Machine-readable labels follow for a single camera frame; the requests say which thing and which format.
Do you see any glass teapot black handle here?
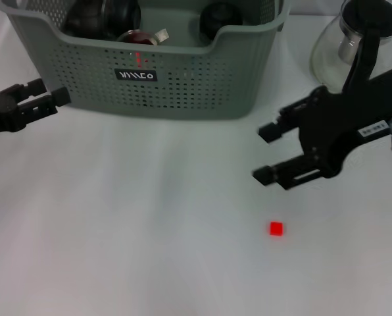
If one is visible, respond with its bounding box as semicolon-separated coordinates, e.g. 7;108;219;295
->
310;0;392;93

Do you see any grey perforated storage bin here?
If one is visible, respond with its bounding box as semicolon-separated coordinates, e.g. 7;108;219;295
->
5;0;292;120

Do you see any orange-red brick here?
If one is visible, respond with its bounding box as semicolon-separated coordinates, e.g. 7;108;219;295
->
120;30;153;66

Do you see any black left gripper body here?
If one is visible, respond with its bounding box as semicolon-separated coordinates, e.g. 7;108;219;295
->
0;91;29;138

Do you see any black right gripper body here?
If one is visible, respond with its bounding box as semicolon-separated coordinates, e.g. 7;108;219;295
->
296;64;392;180

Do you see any glass teacup black base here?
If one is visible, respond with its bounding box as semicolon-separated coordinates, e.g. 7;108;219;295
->
64;0;108;39
100;0;141;42
116;28;161;45
199;1;245;45

